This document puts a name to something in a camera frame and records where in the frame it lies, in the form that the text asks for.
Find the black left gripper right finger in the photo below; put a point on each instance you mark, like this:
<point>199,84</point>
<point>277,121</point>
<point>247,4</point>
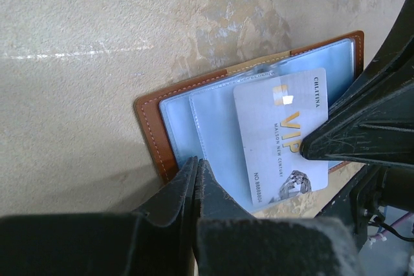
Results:
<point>230,241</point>

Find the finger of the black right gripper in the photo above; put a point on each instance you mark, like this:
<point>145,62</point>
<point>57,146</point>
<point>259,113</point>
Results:
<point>397,40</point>
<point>377,128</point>

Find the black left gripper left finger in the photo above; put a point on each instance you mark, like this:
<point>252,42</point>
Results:
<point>153,239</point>

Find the silver VIP card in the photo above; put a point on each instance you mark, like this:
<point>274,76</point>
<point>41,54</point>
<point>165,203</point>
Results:
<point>274,116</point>

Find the brown leather card holder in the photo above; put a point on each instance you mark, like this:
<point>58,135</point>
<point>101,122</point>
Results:
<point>198,117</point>

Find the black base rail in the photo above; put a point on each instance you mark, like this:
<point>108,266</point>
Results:
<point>358,201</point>

